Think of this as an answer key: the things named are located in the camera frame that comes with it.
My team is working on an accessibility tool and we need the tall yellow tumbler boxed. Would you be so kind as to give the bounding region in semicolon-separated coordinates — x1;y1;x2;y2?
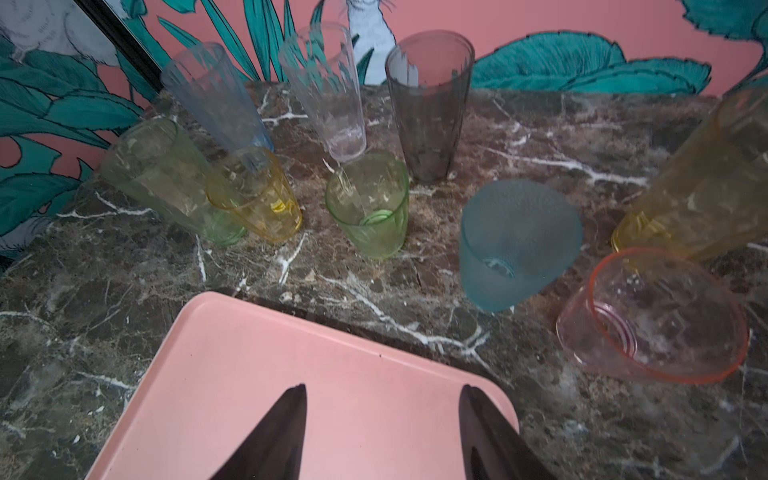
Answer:
611;86;767;261

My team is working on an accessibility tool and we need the teal frosted tumbler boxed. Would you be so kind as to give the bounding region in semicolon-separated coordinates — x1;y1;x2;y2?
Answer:
459;179;583;312

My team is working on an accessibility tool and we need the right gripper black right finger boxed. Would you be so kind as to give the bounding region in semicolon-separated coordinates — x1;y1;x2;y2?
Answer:
458;385;555;480

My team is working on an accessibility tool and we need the left black frame post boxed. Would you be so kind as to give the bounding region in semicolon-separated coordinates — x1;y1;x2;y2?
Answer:
75;0;163;92

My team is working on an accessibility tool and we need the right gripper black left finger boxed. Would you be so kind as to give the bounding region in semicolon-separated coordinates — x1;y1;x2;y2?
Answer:
212;384;308;480

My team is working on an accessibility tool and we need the tall blue-grey clear tumbler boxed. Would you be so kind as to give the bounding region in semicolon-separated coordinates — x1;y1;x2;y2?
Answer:
160;42;274;151

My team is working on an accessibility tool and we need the pink clear tumbler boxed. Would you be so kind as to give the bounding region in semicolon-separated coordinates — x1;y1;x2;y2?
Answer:
555;247;749;384

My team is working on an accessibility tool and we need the pink plastic tray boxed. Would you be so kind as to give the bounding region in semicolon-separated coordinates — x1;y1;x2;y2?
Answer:
88;292;519;479

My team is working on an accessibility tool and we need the tall dark grey tumbler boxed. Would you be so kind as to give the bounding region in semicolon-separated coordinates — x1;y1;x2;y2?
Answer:
385;30;475;184

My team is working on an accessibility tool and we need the short yellow tumbler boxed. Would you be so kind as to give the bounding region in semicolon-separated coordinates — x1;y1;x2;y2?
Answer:
205;146;303;243

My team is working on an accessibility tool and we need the tall light green tumbler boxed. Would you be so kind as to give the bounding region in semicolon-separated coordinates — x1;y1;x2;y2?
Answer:
100;117;246;246

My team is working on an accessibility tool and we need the short green tumbler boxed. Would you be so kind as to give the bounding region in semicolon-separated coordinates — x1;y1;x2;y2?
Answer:
324;149;410;259

